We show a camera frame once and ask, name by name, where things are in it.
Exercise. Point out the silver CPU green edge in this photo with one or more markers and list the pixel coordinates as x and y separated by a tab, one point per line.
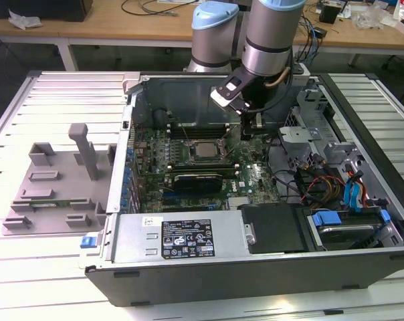
207	150

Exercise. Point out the thin metal locking lever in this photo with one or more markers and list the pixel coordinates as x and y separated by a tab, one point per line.
186	134

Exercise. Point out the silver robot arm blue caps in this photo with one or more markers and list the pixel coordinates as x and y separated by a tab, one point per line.
269	33

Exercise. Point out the CPU socket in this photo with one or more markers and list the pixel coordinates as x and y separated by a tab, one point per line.
192	157

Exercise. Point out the silver metal drive cage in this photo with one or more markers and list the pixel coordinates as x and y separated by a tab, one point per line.
300	135

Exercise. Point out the green motherboard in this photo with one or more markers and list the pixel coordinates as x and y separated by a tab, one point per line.
255	174

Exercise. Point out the black power adapter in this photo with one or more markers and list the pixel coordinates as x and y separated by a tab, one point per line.
319	32

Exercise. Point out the small white barcode sticker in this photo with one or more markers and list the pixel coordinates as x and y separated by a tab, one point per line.
243	185

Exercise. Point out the black cylindrical component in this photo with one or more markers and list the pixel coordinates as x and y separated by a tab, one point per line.
161	117

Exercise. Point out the small black device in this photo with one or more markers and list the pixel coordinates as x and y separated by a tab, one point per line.
330	13

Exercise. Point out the black graphics card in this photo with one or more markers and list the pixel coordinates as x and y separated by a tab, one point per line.
198	182

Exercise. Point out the silver chipset heatsink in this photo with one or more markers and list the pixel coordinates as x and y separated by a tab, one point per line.
238	201

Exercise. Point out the clear plastic bags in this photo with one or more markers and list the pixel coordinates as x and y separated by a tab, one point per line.
369	16

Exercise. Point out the black plastic shroud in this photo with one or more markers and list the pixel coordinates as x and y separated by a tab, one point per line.
272	227

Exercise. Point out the hard disk in blue carrier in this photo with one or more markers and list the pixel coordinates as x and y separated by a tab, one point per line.
325	219

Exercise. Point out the wooden desk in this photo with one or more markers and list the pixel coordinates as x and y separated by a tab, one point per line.
121	28

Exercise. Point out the black power supply label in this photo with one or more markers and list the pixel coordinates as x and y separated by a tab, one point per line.
188	239

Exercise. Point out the black open PC case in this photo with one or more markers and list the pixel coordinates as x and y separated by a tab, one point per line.
222	277

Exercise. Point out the silver power supply unit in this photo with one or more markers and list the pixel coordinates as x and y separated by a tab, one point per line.
135	234

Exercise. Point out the grey parts rack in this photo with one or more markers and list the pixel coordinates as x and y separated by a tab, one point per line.
65	190

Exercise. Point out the blue case latch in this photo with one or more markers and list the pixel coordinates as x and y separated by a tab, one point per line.
88	241

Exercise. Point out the green RAM stick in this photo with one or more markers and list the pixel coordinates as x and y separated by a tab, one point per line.
51	203

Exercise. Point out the black monitor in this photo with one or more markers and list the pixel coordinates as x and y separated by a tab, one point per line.
38	8

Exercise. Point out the crumpled white paper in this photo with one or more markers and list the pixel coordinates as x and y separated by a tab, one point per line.
23	18

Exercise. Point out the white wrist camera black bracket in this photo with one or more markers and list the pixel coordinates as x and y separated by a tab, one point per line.
220	97

